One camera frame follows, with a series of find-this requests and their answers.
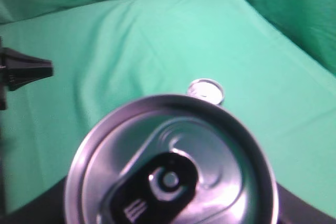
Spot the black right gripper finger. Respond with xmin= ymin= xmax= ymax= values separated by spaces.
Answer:
xmin=1 ymin=39 xmax=54 ymax=111

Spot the light green drink can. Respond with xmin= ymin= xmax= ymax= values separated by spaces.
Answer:
xmin=186 ymin=78 xmax=225 ymax=105

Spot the black Monster energy can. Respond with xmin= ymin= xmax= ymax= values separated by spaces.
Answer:
xmin=64 ymin=94 xmax=279 ymax=223

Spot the green backdrop cloth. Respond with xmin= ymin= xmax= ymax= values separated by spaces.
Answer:
xmin=1 ymin=0 xmax=335 ymax=216

